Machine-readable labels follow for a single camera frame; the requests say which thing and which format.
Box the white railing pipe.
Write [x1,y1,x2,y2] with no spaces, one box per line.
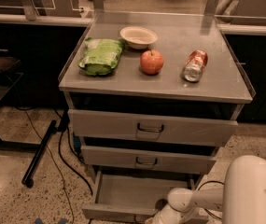
[0,14,93,27]

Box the grey top drawer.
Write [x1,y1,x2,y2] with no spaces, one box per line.
[68,109,237,147]

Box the grey middle drawer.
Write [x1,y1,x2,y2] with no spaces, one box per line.
[81,146,216,175]

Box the red soda can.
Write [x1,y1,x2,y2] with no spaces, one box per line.
[181,49,208,82]

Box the grey drawer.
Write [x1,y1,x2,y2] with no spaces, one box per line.
[82,168,199,224]
[68,109,237,147]
[81,146,216,175]

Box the red apple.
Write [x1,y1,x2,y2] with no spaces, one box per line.
[140,49,164,75]

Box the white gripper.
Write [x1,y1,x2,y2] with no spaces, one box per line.
[152,204,184,224]

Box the white paper bowl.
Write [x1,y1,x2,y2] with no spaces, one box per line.
[120,26,158,49]

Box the grey drawer cabinet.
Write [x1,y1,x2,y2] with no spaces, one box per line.
[60,13,254,175]

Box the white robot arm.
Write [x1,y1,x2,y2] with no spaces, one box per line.
[152,155,266,224]

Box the green chip bag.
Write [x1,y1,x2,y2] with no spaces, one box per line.
[77,38,125,76]

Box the grey bottom drawer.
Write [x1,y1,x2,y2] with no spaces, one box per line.
[82,168,199,224]

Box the black floor cable loop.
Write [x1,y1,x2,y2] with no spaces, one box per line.
[197,180,226,221]

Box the black metal stand leg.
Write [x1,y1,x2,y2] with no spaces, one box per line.
[21,120,56,189]

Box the black cable left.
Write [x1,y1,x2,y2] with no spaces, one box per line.
[53,109,94,224]

